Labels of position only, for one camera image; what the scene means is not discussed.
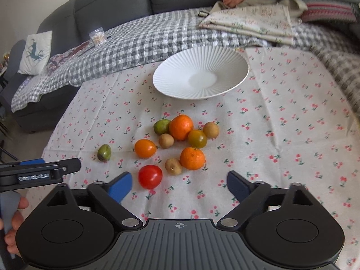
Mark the small green kiwi fruit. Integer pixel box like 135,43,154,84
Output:
97,144,112,162

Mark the cherry print tablecloth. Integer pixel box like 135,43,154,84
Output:
42,48,359,269

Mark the red tomato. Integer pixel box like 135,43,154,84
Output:
138,164,163,189

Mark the green fruit beside orange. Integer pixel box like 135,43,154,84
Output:
153,119,171,136

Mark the large mandarin orange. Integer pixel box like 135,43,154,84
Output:
169,115,194,141

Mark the dark patterned cloth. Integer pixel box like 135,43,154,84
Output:
45,40,90,76

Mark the small mandarin orange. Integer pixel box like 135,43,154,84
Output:
179,147,206,171

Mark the orange oval tomato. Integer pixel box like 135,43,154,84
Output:
134,139,157,158

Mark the folded floral cloth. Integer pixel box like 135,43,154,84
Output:
199,0,308,45

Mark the grey sofa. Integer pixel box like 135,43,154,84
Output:
0,0,251,134

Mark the brown longan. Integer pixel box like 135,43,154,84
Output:
165,158,182,176
202,122,220,138
159,133,175,149

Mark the clear plastic snack bag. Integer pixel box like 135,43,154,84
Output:
89,27,107,46

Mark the white deer cushion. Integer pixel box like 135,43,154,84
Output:
18,31,52,76

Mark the grey checkered blanket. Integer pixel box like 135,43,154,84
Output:
10,7,360,113

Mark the white ribbed plate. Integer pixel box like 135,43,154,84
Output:
153,46,250,100

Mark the striped patterned pillow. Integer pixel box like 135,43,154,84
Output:
300,1,357,23

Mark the yellow green tomato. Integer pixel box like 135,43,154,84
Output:
187,129,207,149

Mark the person's left hand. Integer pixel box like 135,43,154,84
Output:
4,197,29,256

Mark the small black white object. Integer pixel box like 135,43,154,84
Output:
198,11,209,18

